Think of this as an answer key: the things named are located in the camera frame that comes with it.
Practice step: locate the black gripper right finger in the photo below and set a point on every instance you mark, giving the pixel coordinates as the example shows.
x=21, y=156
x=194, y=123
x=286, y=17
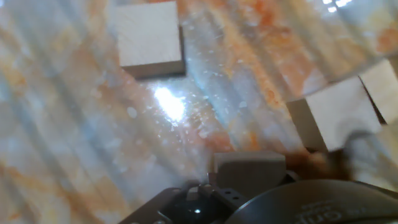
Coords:
x=292, y=177

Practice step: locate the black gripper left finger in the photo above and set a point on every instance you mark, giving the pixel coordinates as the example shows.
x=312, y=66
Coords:
x=214, y=199

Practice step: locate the light wooden cube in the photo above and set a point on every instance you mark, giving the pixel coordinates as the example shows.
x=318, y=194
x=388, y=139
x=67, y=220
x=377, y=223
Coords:
x=384, y=90
x=248, y=169
x=148, y=35
x=339, y=112

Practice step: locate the orange marble pattern mat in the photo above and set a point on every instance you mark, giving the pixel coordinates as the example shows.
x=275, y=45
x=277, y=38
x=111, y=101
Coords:
x=77, y=124

